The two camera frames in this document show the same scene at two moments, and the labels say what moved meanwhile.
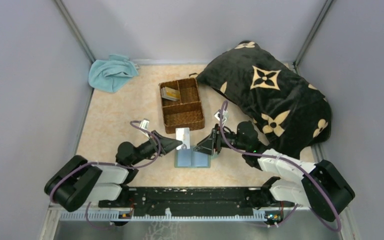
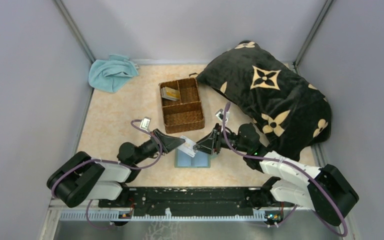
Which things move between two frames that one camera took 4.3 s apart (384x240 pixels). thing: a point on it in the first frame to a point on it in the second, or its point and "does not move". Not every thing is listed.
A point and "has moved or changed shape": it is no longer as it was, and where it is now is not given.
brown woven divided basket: [181, 104] does not move
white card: [183, 134] has moved or changed shape
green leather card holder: [191, 158] does not move
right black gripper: [213, 141] does not move
